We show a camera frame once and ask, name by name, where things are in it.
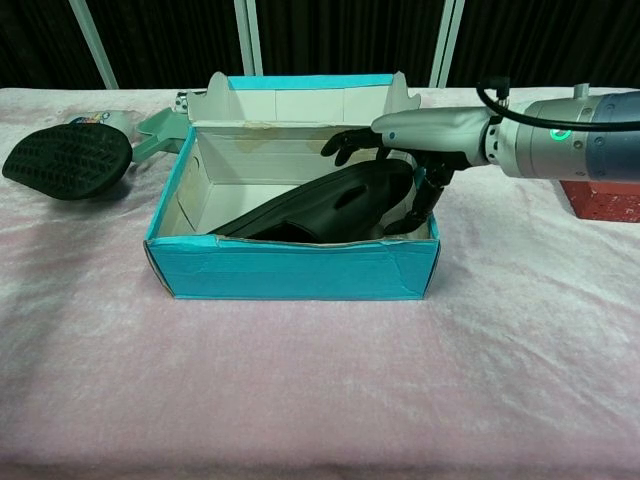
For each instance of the white black dotted object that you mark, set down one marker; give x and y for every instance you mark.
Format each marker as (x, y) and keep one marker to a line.
(181, 100)

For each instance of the white tissue pack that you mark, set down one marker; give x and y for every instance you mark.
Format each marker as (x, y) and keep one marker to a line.
(107, 120)

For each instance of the black slipper with tread sole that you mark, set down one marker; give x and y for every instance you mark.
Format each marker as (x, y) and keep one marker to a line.
(65, 162)

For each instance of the white frame post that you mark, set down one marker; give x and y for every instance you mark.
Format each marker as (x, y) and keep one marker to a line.
(442, 40)
(242, 35)
(92, 42)
(256, 45)
(456, 30)

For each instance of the black curtain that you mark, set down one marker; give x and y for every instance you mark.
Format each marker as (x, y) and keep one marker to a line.
(350, 35)

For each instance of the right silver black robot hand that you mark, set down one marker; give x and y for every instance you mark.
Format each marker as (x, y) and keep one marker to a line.
(430, 132)

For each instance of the mint green plastic scoop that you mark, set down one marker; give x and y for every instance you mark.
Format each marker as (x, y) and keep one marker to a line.
(157, 132)

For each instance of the teal cardboard shoe box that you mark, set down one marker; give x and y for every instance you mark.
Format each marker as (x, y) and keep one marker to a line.
(300, 272)

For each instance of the pink velvet table cloth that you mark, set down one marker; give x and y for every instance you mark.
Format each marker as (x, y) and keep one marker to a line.
(320, 390)

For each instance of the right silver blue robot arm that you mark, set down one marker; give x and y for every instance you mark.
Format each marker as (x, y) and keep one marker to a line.
(565, 135)

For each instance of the red brick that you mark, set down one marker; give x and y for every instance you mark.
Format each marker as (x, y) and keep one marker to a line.
(605, 202)

